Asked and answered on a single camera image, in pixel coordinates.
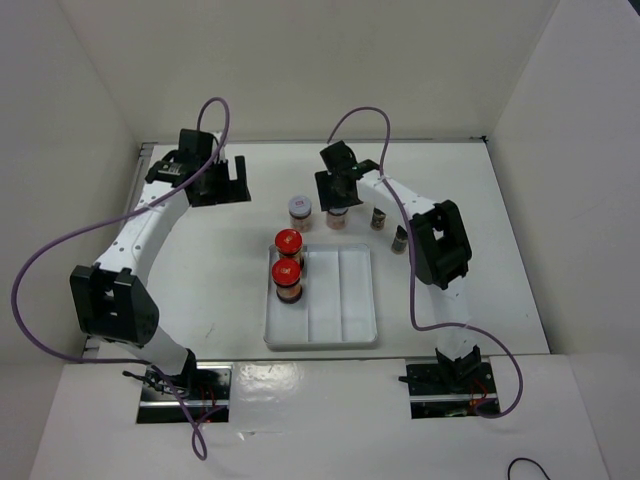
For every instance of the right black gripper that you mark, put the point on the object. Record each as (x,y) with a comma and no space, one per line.
(327,199)

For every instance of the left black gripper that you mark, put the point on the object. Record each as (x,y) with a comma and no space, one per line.
(234,191)

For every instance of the white lid spice jar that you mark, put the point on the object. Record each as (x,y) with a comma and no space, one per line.
(337,218)
(300,213)

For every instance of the black cap spice bottle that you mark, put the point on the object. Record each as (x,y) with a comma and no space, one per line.
(400,242)
(378,220)

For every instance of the red lid chili jar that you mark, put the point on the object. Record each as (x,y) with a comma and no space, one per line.
(289,245)
(286,275)

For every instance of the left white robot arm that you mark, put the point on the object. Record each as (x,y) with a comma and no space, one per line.
(111,297)

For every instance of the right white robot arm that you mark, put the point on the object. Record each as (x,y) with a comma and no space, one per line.
(439,251)

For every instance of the white divided tray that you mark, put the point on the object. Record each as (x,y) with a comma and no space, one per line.
(336,310)

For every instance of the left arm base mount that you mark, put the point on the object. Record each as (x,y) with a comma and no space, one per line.
(207,402)

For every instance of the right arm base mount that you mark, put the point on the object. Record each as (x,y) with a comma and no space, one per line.
(430,397)

